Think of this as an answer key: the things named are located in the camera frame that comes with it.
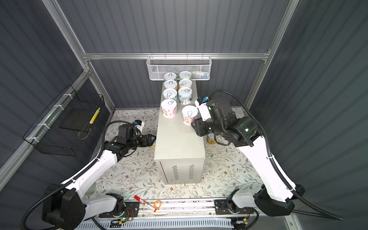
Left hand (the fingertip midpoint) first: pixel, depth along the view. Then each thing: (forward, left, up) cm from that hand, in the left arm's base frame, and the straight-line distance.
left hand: (150, 137), depth 83 cm
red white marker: (-31, +3, -16) cm, 35 cm away
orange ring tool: (-32, -3, -16) cm, 36 cm away
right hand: (-9, -25, +22) cm, 35 cm away
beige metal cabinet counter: (-21, -18, +18) cm, 33 cm away
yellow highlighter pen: (+8, +30, +11) cm, 33 cm away
